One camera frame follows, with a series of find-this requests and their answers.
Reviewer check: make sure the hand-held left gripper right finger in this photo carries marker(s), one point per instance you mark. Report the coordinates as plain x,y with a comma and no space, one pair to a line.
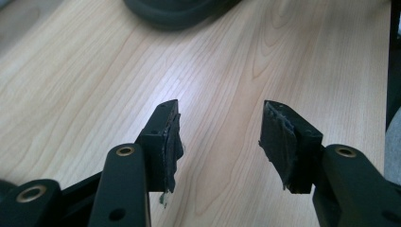
283,142

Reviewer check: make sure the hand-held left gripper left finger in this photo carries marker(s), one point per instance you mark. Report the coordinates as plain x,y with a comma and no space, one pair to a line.
159,148

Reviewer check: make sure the black slipper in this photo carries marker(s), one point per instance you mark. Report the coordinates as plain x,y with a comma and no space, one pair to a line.
176,14

